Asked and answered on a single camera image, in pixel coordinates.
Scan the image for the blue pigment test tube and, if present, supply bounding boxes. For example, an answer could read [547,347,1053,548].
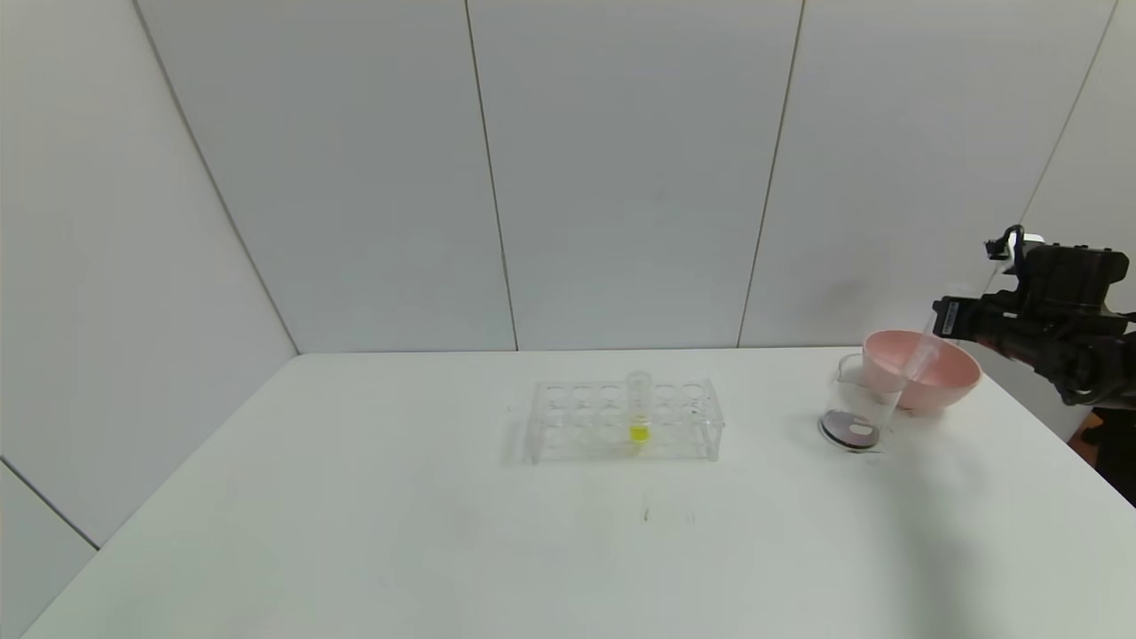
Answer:
[895,312,943,393]

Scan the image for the yellow pigment test tube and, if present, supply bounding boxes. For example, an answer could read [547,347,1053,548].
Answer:
[626,371,654,446]

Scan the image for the clear acrylic test tube rack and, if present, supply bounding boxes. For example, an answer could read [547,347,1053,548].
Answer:
[524,380,724,464]

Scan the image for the clear glass beaker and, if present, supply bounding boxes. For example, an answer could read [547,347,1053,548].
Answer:
[817,353,907,454]

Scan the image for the pink plastic bowl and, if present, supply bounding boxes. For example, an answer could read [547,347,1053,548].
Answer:
[860,331,982,413]

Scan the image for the black bulky background object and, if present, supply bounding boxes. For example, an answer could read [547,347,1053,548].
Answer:
[1085,404,1136,509]

